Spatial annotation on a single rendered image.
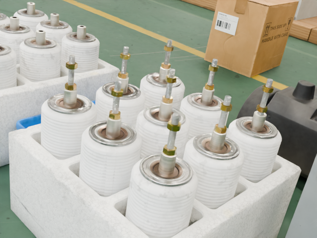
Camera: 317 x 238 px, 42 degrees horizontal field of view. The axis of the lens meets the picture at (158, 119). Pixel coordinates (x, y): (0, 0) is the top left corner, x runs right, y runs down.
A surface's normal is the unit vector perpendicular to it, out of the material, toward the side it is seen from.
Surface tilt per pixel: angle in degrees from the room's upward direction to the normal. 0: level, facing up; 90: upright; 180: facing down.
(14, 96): 90
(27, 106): 90
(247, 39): 90
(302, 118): 46
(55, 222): 90
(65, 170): 0
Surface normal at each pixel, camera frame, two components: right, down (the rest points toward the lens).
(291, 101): -0.37, -0.44
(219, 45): -0.64, 0.25
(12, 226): 0.15, -0.88
